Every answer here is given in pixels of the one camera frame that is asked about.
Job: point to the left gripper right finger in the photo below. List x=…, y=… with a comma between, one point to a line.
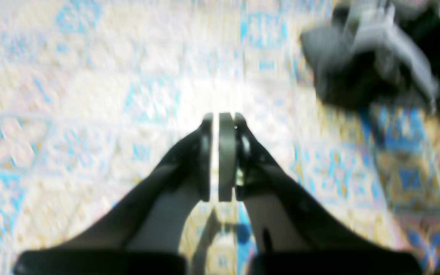
x=294, y=233

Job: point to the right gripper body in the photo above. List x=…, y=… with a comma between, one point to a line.
x=377, y=51

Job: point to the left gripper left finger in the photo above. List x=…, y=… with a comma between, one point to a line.
x=142, y=233

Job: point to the patterned tablecloth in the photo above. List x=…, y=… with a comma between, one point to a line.
x=94, y=92

